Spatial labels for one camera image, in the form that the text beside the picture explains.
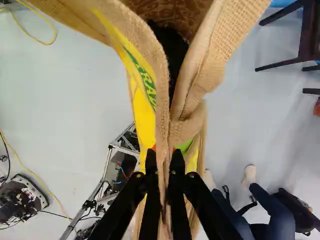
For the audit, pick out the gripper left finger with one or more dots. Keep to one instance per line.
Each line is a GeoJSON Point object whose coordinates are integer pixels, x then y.
{"type": "Point", "coordinates": [151, 185]}

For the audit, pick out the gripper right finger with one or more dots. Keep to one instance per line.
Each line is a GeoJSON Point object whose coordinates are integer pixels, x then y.
{"type": "Point", "coordinates": [178, 190]}

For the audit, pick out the jute bag with yellow print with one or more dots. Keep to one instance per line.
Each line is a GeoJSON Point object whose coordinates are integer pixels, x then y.
{"type": "Point", "coordinates": [200, 62]}

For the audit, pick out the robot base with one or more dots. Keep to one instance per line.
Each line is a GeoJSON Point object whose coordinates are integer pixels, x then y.
{"type": "Point", "coordinates": [117, 152]}

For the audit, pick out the person's legs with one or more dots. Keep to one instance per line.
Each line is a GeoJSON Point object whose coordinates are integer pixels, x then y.
{"type": "Point", "coordinates": [273, 207]}

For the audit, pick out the dark wooden chair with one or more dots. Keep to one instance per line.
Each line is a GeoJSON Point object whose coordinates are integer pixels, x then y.
{"type": "Point", "coordinates": [306, 32]}

